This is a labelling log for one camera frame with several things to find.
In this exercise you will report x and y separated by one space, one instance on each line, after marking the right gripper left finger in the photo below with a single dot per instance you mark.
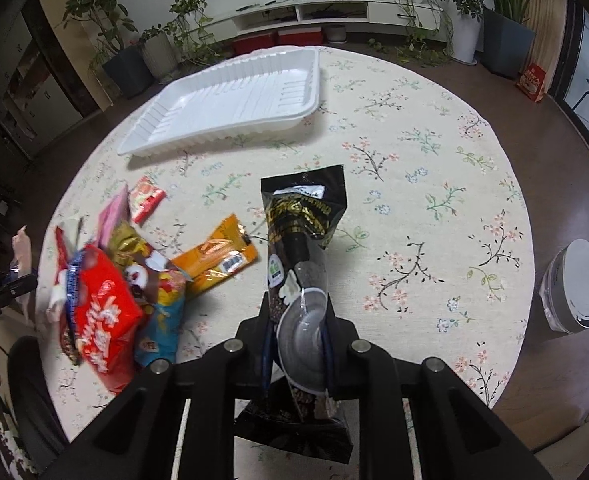
257 356

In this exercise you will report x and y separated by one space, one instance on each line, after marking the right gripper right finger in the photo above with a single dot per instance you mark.
337 337

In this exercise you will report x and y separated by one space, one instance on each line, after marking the orange snack bar wrapper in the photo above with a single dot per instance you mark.
227 251

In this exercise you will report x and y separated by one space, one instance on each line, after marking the blue cartoon snack bag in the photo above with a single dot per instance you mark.
160 324

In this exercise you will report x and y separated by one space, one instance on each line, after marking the black snack pouch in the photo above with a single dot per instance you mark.
297 415

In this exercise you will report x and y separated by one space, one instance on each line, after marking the red chocolate ball bag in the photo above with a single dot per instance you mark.
103 317

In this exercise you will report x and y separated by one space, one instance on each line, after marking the red white fruit candy wrapper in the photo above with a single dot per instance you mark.
144 199

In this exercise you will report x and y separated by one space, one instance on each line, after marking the pink snack bar wrapper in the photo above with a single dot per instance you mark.
112 215

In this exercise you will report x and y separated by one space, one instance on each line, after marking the gold snack wrapper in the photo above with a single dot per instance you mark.
151 277

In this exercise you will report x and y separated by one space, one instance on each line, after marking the floral tablecloth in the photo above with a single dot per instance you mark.
400 192

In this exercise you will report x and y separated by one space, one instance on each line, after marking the white round stool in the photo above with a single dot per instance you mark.
564 289

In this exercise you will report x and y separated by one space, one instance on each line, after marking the white plastic tray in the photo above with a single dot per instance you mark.
266 91

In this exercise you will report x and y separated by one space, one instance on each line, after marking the dark grey plant pot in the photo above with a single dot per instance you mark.
129 72

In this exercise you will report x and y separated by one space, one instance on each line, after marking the red box on floor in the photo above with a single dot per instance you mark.
532 82

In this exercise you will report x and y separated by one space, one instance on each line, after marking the white TV cabinet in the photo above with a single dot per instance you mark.
312 21

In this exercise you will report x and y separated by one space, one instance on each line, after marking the tall white plant pot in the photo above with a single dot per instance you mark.
465 34

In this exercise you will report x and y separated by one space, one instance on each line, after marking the dark square plant pot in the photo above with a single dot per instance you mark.
506 44

